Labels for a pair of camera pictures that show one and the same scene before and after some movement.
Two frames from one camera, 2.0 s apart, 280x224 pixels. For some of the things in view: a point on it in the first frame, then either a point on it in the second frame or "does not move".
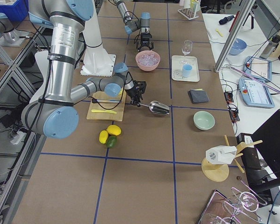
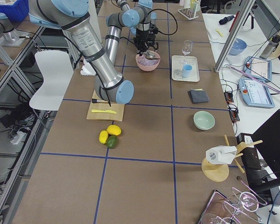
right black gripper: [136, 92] -> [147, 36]
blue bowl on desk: [238, 47] does not move
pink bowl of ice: [147, 60] does not move
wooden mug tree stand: [219, 172] does not move
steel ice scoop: [157, 107] -> [150, 54]
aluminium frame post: [244, 9] does not move
